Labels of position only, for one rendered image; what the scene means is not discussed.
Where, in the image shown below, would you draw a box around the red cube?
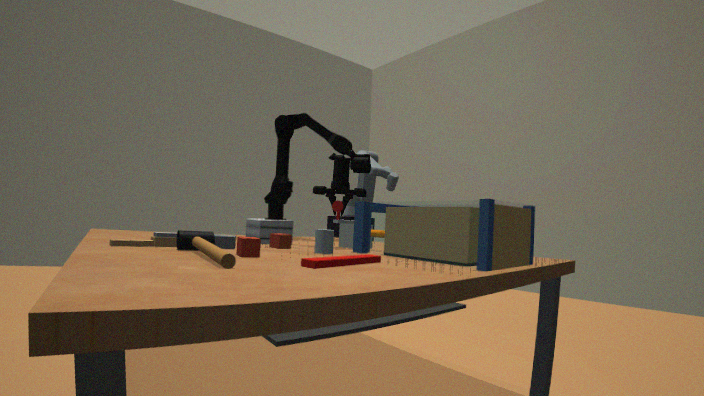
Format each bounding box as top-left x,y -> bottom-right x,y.
270,233 -> 292,249
236,237 -> 261,258

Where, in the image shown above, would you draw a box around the red flat bar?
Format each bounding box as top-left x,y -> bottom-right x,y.
301,255 -> 381,269

